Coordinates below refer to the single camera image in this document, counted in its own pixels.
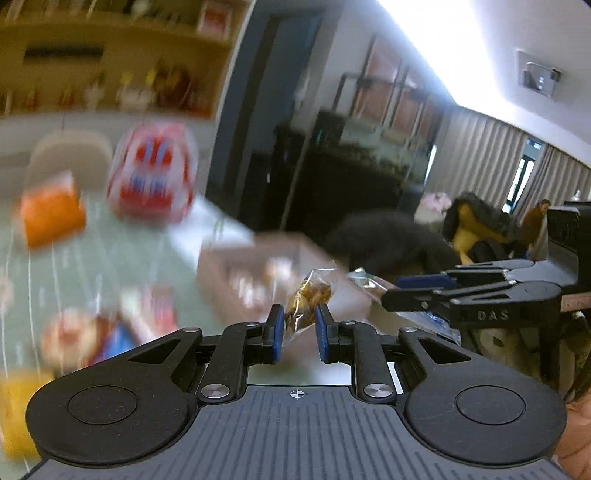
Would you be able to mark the yellow packet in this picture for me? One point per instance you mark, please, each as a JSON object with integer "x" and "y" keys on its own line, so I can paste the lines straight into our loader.
{"x": 21, "y": 415}

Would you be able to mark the green checkered tablecloth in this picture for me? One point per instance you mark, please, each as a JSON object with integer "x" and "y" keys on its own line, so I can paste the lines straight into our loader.
{"x": 69, "y": 277}

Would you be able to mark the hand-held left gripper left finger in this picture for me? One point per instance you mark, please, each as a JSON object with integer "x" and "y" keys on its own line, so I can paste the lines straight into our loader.
{"x": 276, "y": 333}

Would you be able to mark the red white rabbit bag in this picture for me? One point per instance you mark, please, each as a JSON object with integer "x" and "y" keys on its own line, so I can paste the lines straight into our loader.
{"x": 152, "y": 175}

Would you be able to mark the orange tissue box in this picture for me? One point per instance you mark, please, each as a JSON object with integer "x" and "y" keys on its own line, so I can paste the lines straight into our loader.
{"x": 53, "y": 214}

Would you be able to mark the dark coat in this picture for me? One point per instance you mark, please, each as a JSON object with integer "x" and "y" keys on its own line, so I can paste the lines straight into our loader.
{"x": 383, "y": 240}

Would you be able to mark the silver wall panel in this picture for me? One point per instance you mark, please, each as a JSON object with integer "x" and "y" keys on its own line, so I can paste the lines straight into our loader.
{"x": 538, "y": 74}

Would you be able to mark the yellow-lined dark jacket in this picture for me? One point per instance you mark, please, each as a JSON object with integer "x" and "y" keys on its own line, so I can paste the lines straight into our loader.
{"x": 475, "y": 221}

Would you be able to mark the grey curtain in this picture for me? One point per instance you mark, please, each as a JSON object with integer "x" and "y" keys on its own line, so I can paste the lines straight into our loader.
{"x": 480, "y": 152}

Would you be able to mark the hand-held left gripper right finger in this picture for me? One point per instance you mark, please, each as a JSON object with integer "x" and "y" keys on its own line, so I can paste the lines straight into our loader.
{"x": 322, "y": 334}

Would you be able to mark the window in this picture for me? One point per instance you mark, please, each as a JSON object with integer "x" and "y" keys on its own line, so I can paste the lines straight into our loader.
{"x": 524, "y": 177}

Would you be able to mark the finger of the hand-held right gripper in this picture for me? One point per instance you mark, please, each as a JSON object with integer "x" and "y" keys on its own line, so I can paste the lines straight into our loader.
{"x": 480, "y": 273}
{"x": 498, "y": 302}

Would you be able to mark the pink cloth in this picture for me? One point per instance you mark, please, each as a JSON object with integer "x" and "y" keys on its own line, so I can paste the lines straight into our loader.
{"x": 434, "y": 204}

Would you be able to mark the pink cardboard box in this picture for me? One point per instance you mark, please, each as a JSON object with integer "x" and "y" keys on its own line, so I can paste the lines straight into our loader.
{"x": 231, "y": 263}

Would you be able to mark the row of shelf ornaments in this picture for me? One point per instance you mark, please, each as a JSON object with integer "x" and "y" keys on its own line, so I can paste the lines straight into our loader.
{"x": 161, "y": 87}

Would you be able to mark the wooden display shelf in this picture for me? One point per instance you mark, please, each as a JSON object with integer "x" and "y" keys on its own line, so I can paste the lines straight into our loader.
{"x": 115, "y": 50}

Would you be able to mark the black cabinet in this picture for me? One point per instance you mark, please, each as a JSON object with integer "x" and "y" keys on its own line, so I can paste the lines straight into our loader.
{"x": 351, "y": 175}

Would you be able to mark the round red white snack packet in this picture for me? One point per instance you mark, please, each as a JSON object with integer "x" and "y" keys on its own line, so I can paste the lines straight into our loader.
{"x": 69, "y": 339}

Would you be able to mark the clear brown snack packet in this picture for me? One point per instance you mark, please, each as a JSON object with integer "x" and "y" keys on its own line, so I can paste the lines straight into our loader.
{"x": 310, "y": 295}

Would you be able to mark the beige chair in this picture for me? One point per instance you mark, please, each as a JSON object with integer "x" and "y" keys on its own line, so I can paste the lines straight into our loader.
{"x": 69, "y": 152}

